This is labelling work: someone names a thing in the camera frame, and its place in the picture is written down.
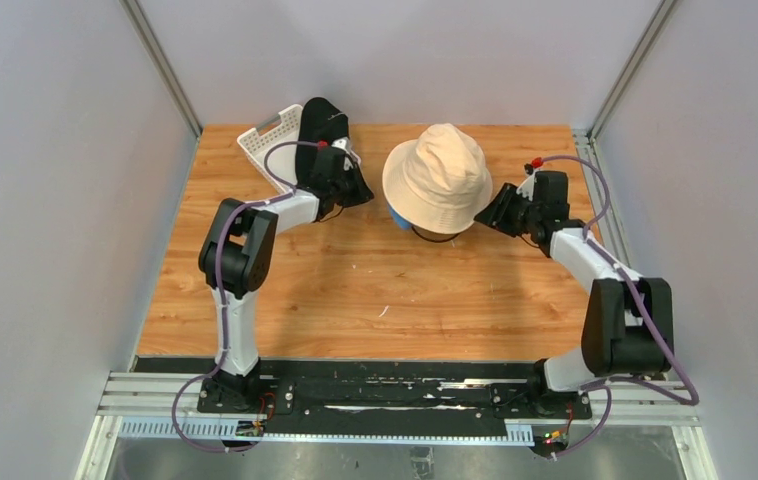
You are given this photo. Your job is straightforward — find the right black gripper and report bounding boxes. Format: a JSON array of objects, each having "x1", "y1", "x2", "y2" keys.
[{"x1": 475, "y1": 183, "x2": 541, "y2": 238}]

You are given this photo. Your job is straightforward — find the blue bucket hat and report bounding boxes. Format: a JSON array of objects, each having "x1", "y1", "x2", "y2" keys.
[{"x1": 388, "y1": 205, "x2": 413, "y2": 230}]

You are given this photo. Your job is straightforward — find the beige bucket hat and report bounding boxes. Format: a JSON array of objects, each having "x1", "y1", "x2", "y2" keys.
[{"x1": 381, "y1": 123, "x2": 493, "y2": 234}]

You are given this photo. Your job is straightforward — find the black hat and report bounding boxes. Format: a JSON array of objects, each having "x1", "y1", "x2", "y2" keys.
[{"x1": 294, "y1": 97, "x2": 350, "y2": 184}]

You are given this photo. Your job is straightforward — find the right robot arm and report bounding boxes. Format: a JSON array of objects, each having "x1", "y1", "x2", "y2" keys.
[{"x1": 475, "y1": 171, "x2": 673, "y2": 417}]

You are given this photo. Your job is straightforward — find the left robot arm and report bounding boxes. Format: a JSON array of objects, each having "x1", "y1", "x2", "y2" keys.
[{"x1": 198, "y1": 140, "x2": 374, "y2": 413}]

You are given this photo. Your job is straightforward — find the white perforated plastic basket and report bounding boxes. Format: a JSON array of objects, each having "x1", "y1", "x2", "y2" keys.
[{"x1": 237, "y1": 104, "x2": 303, "y2": 193}]

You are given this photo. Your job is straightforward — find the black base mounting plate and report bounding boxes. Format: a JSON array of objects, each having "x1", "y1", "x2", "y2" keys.
[{"x1": 133, "y1": 356, "x2": 596, "y2": 440}]

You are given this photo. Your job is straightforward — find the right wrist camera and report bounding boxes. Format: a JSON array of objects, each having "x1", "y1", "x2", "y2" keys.
[{"x1": 517, "y1": 157, "x2": 544, "y2": 200}]

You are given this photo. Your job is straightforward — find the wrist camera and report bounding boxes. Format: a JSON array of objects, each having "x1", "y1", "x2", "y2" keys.
[
  {"x1": 517, "y1": 157, "x2": 544, "y2": 200},
  {"x1": 316, "y1": 137, "x2": 353, "y2": 156}
]

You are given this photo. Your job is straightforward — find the black wire hat stand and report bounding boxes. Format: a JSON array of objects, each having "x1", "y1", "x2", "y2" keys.
[{"x1": 411, "y1": 225, "x2": 459, "y2": 244}]

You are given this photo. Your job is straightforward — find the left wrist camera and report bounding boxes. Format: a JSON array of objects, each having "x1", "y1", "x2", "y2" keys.
[{"x1": 316, "y1": 137, "x2": 353, "y2": 156}]

